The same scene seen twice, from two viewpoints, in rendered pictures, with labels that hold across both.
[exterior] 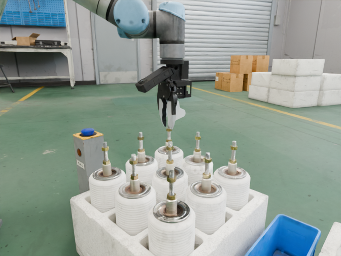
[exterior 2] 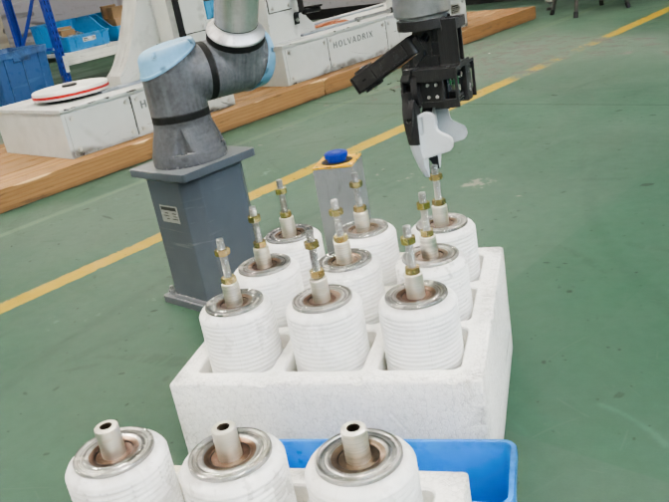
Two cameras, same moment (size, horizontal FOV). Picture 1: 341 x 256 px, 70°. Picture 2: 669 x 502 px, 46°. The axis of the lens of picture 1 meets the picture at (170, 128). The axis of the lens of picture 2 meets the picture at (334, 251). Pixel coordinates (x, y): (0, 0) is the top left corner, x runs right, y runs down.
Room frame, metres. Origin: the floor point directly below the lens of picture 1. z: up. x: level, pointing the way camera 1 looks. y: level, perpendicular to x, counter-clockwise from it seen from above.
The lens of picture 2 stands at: (0.15, -0.90, 0.65)
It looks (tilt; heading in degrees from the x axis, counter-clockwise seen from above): 21 degrees down; 65
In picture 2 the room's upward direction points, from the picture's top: 10 degrees counter-clockwise
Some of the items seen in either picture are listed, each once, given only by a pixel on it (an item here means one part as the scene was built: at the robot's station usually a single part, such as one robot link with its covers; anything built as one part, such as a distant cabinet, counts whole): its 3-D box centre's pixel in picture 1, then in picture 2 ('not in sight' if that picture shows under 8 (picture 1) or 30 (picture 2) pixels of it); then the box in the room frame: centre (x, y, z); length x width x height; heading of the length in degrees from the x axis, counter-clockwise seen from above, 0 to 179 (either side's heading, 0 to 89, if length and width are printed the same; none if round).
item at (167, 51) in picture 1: (171, 52); (421, 1); (0.76, 0.00, 0.56); 0.08 x 0.08 x 0.05
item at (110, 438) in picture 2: not in sight; (111, 440); (0.21, -0.23, 0.26); 0.02 x 0.02 x 0.03
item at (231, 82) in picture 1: (232, 82); not in sight; (4.28, -1.08, 0.15); 0.30 x 0.24 x 0.30; 17
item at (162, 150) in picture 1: (169, 150); (441, 223); (0.75, 0.01, 0.25); 0.08 x 0.08 x 0.01
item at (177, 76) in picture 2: not in sight; (174, 76); (0.61, 0.64, 0.47); 0.13 x 0.12 x 0.14; 3
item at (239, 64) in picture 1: (240, 64); not in sight; (4.33, -1.22, 0.45); 0.30 x 0.24 x 0.30; 20
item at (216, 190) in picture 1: (206, 189); (322, 299); (0.51, -0.08, 0.25); 0.08 x 0.08 x 0.01
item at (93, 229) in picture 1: (170, 224); (362, 363); (0.59, 0.00, 0.09); 0.39 x 0.39 x 0.18; 46
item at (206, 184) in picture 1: (206, 184); (320, 290); (0.51, -0.08, 0.26); 0.02 x 0.02 x 0.03
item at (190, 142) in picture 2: not in sight; (185, 134); (0.60, 0.64, 0.35); 0.15 x 0.15 x 0.10
